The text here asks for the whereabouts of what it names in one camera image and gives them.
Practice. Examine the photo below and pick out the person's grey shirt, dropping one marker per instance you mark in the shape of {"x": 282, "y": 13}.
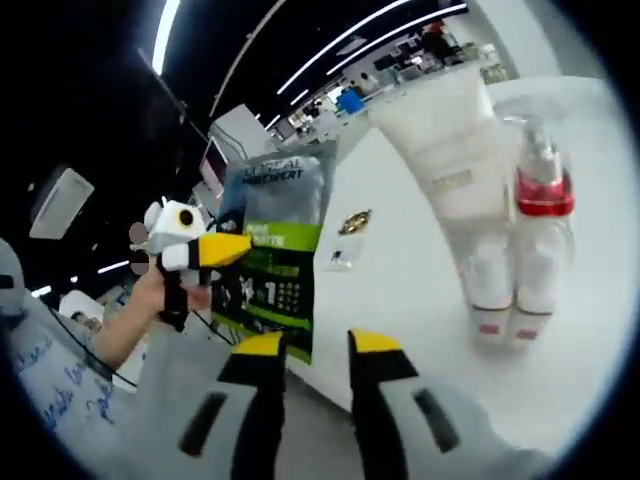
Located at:
{"x": 60, "y": 400}

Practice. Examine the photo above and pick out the white skincare tube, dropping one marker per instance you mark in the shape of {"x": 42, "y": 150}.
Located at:
{"x": 450, "y": 150}

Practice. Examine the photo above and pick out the ceiling light strip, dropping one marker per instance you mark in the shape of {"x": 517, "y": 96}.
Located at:
{"x": 340, "y": 42}
{"x": 395, "y": 37}

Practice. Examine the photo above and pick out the person's left hand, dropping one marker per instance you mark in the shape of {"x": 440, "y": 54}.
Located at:
{"x": 147, "y": 300}

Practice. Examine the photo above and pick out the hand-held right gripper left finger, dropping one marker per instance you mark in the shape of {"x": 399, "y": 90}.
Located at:
{"x": 260, "y": 400}

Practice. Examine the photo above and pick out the white ceiling unit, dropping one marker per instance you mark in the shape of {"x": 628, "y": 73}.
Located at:
{"x": 62, "y": 202}

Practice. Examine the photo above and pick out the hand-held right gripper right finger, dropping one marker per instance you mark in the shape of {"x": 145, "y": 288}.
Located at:
{"x": 380, "y": 400}

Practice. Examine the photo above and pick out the red-collared skincare pump bottle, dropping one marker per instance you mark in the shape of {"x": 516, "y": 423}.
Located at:
{"x": 542, "y": 200}

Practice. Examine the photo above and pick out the small silver skincare sachet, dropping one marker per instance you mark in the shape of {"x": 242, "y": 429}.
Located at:
{"x": 345, "y": 255}

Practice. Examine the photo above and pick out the blue water jug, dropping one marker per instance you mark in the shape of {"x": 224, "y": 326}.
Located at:
{"x": 349, "y": 102}

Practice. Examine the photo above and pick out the small clear-capped skincare bottle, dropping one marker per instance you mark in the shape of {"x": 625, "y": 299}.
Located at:
{"x": 565, "y": 250}

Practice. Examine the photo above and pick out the black green skincare sachet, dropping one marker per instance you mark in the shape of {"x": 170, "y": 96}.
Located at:
{"x": 280, "y": 200}

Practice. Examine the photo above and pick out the gold foil skincare sachet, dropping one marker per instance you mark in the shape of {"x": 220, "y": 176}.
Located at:
{"x": 355, "y": 221}

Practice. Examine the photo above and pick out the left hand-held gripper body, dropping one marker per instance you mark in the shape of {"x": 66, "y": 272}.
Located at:
{"x": 172, "y": 220}

